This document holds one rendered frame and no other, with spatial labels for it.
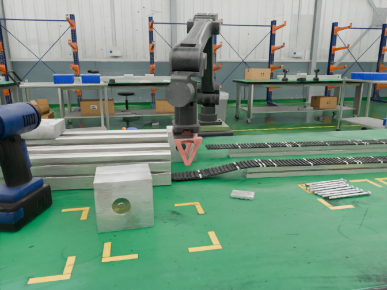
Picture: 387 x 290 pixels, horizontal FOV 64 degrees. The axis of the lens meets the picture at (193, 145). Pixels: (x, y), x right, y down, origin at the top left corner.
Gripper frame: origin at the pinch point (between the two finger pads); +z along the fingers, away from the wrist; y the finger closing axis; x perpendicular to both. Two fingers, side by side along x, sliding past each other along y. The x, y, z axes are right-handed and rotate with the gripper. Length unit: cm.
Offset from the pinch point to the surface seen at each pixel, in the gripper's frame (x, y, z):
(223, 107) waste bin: 119, -497, 58
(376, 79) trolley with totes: 288, -314, -3
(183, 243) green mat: -3.4, 30.9, 5.5
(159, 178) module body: -7.0, 5.2, 3.4
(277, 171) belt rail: 24.3, 1.7, 4.2
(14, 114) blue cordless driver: -32.3, 18.6, -14.9
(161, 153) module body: -6.4, 5.1, -2.7
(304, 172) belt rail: 31.6, 2.4, 4.8
